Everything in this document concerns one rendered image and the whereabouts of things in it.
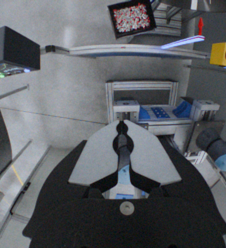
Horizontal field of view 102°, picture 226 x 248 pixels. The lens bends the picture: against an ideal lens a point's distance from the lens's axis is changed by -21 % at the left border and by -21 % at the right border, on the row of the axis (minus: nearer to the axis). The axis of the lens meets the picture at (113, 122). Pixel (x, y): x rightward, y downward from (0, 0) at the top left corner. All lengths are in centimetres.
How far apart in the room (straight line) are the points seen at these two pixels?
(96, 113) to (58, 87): 65
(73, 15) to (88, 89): 95
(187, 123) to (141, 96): 75
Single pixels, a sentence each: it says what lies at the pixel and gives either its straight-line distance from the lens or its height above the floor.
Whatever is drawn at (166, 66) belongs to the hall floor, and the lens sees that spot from 167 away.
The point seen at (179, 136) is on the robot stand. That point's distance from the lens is 84.
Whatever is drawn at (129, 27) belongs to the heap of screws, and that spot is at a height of 85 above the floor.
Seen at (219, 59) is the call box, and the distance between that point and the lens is 68.
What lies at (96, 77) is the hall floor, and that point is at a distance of 158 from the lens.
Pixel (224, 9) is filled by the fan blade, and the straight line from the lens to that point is 53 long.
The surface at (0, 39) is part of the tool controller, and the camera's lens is 46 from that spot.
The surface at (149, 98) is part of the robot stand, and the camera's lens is 144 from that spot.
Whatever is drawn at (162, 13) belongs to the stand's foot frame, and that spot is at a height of 7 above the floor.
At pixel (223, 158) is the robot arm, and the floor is 124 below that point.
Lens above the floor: 154
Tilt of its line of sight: 61 degrees down
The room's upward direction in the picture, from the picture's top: 177 degrees counter-clockwise
